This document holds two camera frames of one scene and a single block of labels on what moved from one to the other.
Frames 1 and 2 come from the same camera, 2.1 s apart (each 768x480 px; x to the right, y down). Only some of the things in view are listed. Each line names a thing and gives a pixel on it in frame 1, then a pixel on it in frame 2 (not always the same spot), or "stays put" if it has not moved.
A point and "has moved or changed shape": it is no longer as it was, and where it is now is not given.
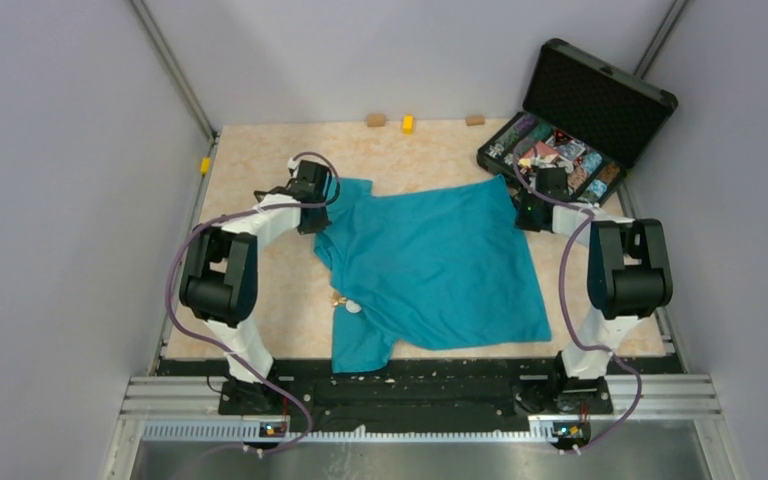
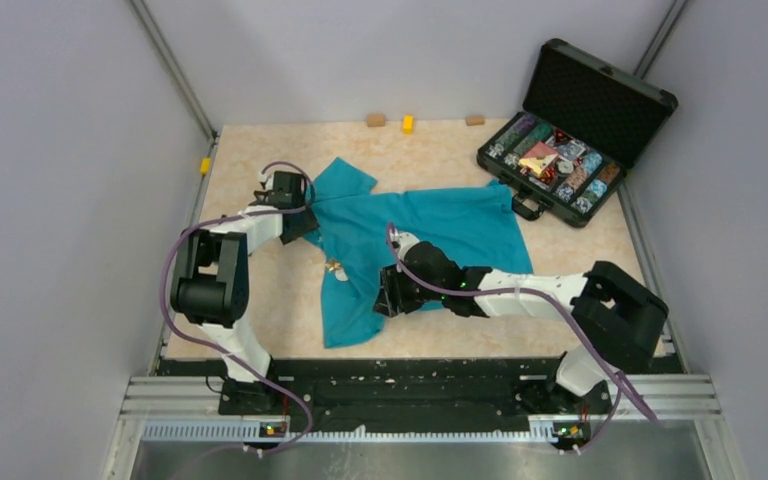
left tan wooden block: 376,120 stays put
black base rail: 503,396 stays put
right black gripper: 522,222 to 392,300
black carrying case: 585,122 stays put
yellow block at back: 408,124 stays put
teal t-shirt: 434,267 has moved or changed shape
